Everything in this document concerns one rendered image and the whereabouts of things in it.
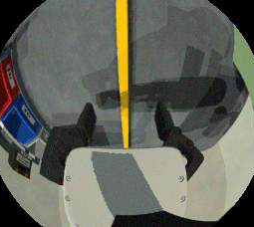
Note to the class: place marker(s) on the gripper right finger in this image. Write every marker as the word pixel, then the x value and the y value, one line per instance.
pixel 172 136

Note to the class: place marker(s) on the grey open bin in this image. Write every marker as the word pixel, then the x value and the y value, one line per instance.
pixel 38 147

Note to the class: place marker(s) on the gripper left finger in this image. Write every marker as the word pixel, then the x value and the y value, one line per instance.
pixel 78 137

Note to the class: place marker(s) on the red bin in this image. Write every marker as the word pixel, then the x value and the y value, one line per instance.
pixel 9 85

